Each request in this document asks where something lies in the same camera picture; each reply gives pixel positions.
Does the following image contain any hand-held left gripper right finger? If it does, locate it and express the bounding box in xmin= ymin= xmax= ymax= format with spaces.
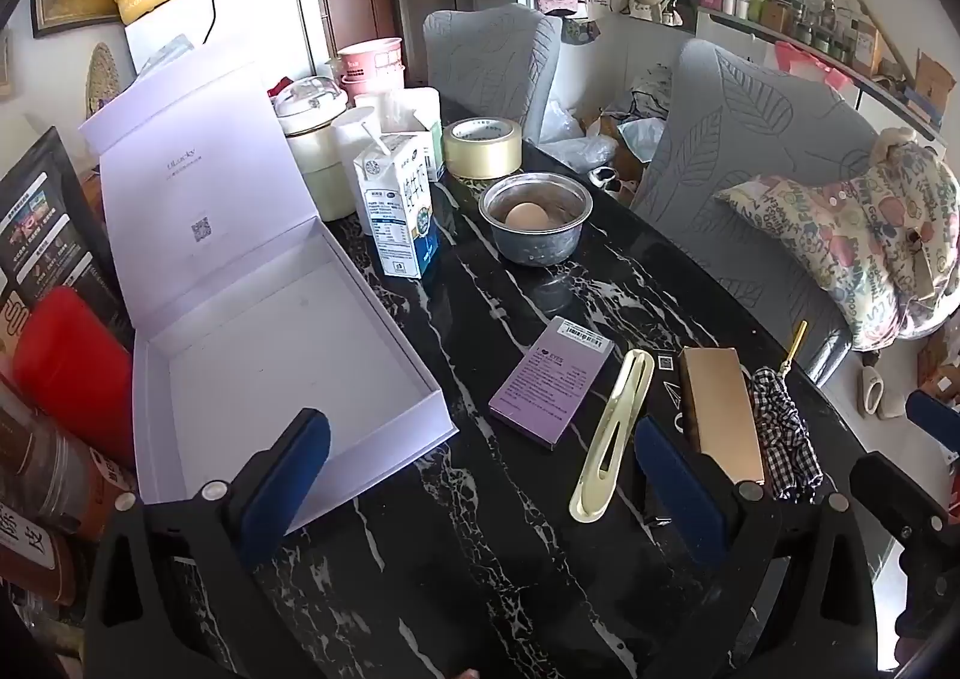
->
xmin=634 ymin=416 xmax=901 ymax=679

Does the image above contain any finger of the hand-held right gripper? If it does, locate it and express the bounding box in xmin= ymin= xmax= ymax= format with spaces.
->
xmin=904 ymin=390 xmax=960 ymax=455
xmin=850 ymin=451 xmax=960 ymax=639

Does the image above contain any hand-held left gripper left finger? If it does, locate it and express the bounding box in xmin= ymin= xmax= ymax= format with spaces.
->
xmin=81 ymin=407 xmax=335 ymax=679

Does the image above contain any cream hair clip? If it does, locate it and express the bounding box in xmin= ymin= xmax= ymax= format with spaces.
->
xmin=568 ymin=349 xmax=656 ymax=524

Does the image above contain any gold rectangular box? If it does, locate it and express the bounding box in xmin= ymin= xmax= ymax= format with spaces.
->
xmin=679 ymin=346 xmax=767 ymax=486

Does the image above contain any lilac hinged gift box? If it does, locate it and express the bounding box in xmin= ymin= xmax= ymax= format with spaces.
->
xmin=79 ymin=37 xmax=460 ymax=537

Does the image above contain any black white patterned scrunchie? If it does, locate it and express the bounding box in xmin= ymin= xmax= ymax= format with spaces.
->
xmin=750 ymin=367 xmax=824 ymax=502

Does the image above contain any gold hairpin with green ornament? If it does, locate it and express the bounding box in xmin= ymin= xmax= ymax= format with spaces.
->
xmin=776 ymin=321 xmax=809 ymax=380

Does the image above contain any small purple box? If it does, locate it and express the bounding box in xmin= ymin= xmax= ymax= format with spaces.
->
xmin=487 ymin=316 xmax=617 ymax=451

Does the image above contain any beige slipper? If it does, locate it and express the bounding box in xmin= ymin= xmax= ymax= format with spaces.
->
xmin=857 ymin=362 xmax=886 ymax=419

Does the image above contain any floral cushion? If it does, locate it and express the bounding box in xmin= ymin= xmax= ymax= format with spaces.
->
xmin=714 ymin=142 xmax=960 ymax=354

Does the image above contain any brown plastic jar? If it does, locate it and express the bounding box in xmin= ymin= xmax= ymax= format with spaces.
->
xmin=0 ymin=401 xmax=140 ymax=545

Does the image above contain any red container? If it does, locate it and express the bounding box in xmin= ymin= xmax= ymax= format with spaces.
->
xmin=11 ymin=286 xmax=136 ymax=474

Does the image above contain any brown jar with white label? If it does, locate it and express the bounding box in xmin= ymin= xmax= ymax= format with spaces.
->
xmin=0 ymin=499 xmax=83 ymax=609

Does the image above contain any beige plush toy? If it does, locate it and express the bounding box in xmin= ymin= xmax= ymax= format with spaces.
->
xmin=862 ymin=125 xmax=920 ymax=162

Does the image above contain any small metal bowl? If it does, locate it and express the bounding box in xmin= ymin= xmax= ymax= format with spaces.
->
xmin=478 ymin=172 xmax=593 ymax=267

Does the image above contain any white blue milk carton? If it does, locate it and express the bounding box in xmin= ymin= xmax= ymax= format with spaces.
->
xmin=352 ymin=119 xmax=441 ymax=279

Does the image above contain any white jug with clear lid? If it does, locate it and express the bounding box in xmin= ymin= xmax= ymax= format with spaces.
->
xmin=271 ymin=76 xmax=359 ymax=222

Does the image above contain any brown egg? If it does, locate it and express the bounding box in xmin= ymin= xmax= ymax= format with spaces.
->
xmin=504 ymin=201 xmax=560 ymax=230

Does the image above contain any grey leaf-patterned chair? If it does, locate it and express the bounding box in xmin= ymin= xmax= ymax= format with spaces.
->
xmin=630 ymin=40 xmax=893 ymax=387
xmin=422 ymin=4 xmax=562 ymax=143

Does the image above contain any black printed box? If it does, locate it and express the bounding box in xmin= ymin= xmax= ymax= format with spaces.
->
xmin=0 ymin=125 xmax=136 ymax=365

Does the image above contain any white paper roll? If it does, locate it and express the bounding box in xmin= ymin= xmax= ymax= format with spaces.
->
xmin=330 ymin=107 xmax=382 ymax=161

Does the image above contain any white plastic bag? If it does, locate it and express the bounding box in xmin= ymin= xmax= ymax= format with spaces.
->
xmin=538 ymin=101 xmax=661 ymax=174

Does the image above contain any pink plastic bag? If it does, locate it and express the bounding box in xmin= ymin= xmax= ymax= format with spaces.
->
xmin=772 ymin=41 xmax=852 ymax=91

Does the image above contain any clear packing tape roll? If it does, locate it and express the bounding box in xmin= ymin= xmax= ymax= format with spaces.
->
xmin=442 ymin=118 xmax=524 ymax=181

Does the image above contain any pink paper bowl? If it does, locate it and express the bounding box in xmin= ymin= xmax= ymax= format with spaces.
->
xmin=336 ymin=37 xmax=406 ymax=98

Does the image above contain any row of bottles on shelf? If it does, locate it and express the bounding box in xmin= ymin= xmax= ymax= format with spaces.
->
xmin=701 ymin=0 xmax=878 ymax=68

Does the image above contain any woven straw fan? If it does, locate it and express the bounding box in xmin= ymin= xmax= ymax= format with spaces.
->
xmin=85 ymin=43 xmax=121 ymax=117

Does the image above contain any clear plastic bag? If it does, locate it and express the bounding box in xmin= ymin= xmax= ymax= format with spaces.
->
xmin=135 ymin=34 xmax=196 ymax=68

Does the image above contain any white fridge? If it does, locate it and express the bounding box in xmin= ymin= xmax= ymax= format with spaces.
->
xmin=124 ymin=0 xmax=320 ymax=98

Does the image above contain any black power cable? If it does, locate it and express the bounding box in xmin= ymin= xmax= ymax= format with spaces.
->
xmin=202 ymin=0 xmax=241 ymax=47

